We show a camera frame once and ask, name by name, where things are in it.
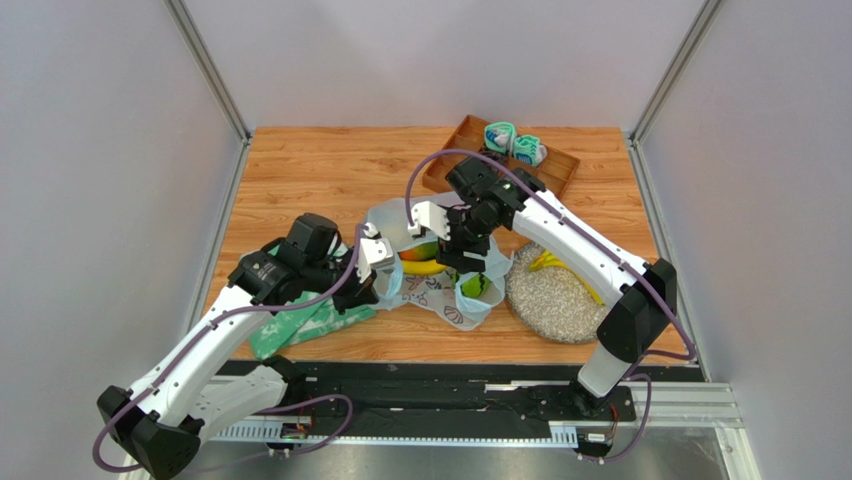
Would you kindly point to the teal white rolled sock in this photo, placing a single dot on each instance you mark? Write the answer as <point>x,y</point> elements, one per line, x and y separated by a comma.
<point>528,149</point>
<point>500,137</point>

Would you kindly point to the green fake watermelon ball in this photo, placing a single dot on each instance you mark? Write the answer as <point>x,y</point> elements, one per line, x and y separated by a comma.
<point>476,286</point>

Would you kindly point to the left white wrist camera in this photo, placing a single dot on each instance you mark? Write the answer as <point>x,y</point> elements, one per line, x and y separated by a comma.
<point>374,251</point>

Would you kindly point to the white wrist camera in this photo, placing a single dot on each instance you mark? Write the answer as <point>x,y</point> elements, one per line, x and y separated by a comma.
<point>374,251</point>
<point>428,216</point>

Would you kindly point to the yellow fake banana bunch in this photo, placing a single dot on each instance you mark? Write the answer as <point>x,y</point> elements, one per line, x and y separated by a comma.
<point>548,259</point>

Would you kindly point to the brown wooden compartment tray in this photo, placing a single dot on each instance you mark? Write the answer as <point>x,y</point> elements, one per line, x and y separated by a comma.
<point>556,170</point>

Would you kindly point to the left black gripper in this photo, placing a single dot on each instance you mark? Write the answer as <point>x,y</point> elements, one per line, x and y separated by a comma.
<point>358,293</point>

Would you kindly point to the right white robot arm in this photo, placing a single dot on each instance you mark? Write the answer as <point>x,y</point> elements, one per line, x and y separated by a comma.
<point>641,297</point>

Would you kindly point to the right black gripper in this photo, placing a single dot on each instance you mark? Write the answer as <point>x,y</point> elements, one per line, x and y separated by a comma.
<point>462,246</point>

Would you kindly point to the red green fake mango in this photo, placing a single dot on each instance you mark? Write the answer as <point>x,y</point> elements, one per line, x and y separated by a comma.
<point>420,253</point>

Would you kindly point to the single yellow fake banana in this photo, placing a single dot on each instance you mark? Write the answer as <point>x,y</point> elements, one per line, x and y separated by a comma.
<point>422,268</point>

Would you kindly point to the speckled round plate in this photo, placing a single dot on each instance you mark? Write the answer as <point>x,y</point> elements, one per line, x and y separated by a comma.
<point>552,302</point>

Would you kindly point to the aluminium frame rail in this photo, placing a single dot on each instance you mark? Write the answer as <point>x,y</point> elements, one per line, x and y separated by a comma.
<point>668,399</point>

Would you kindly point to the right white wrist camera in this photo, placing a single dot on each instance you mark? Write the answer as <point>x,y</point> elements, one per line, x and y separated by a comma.
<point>428,216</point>

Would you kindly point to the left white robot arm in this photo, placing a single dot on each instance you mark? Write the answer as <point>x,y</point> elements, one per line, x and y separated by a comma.
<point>159,423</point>

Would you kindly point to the green white folded cloth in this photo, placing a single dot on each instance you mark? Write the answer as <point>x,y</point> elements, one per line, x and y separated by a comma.
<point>294,327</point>

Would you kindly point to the translucent printed plastic bag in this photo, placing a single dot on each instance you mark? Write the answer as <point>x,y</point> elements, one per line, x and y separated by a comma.
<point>439,293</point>

